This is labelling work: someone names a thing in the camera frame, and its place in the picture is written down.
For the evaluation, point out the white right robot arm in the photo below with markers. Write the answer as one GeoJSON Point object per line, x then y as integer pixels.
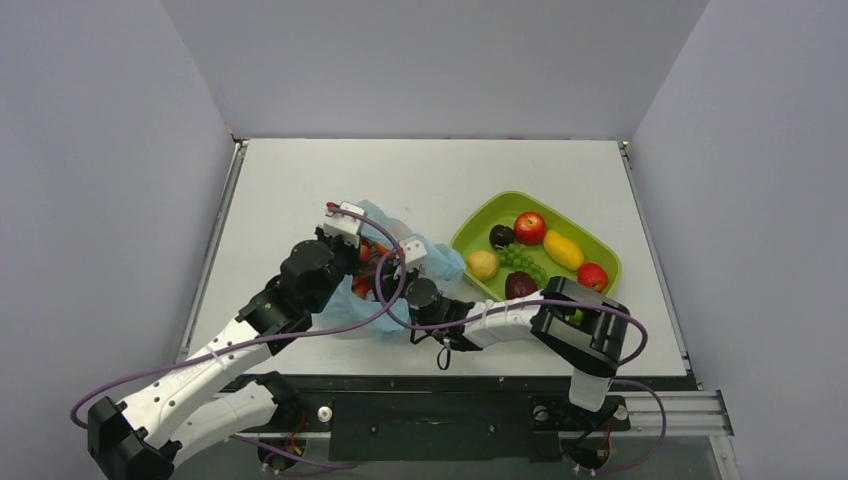
{"type": "Point", "coordinates": [591, 332]}

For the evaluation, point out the green plastic tray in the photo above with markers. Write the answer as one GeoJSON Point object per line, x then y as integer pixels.
{"type": "Point", "coordinates": [503, 209]}

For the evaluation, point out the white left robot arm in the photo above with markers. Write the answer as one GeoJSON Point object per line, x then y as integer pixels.
{"type": "Point", "coordinates": [149, 433]}

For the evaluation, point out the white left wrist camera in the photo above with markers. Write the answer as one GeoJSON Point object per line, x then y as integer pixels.
{"type": "Point", "coordinates": [344, 220]}

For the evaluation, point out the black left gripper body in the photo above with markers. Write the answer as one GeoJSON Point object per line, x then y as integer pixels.
{"type": "Point", "coordinates": [345, 260]}

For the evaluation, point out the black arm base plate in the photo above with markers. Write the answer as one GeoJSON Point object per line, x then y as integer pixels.
{"type": "Point", "coordinates": [442, 418]}

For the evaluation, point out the yellow fake lemon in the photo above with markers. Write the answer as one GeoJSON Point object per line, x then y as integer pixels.
{"type": "Point", "coordinates": [482, 265]}

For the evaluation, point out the dark red fake fruit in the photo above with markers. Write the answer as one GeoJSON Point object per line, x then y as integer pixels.
{"type": "Point", "coordinates": [519, 284]}

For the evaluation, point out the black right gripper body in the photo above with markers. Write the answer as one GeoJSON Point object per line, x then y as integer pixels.
{"type": "Point", "coordinates": [399, 270]}

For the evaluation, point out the yellow fake mango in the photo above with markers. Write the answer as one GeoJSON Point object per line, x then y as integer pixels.
{"type": "Point", "coordinates": [563, 251]}

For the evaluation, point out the green fake grapes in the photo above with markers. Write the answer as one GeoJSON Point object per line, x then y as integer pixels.
{"type": "Point", "coordinates": [515, 257]}

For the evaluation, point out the dark purple fake plum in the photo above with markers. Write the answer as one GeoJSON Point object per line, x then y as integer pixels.
{"type": "Point", "coordinates": [501, 237]}

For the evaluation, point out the small red fake apple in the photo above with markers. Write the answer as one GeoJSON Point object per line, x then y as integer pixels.
{"type": "Point", "coordinates": [592, 276]}

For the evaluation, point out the blue printed plastic bag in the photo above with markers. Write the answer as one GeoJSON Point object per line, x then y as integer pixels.
{"type": "Point", "coordinates": [443, 264]}

